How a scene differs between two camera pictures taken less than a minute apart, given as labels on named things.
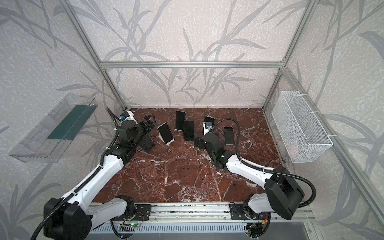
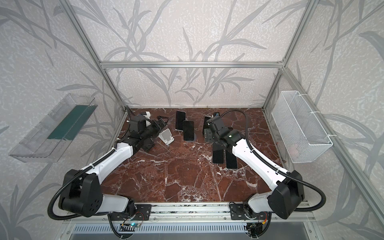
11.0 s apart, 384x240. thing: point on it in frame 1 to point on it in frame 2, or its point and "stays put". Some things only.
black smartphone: [188, 130] stays put
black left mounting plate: [142, 212] stays put
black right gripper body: [201, 142] to [210, 122]
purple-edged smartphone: [180, 117] stays put
